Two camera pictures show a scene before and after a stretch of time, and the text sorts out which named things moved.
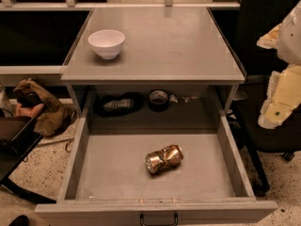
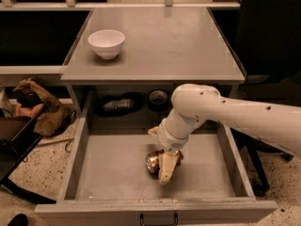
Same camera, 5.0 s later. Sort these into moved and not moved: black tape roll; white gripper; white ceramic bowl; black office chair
Moved: white gripper
Not moved: white ceramic bowl; black tape roll; black office chair
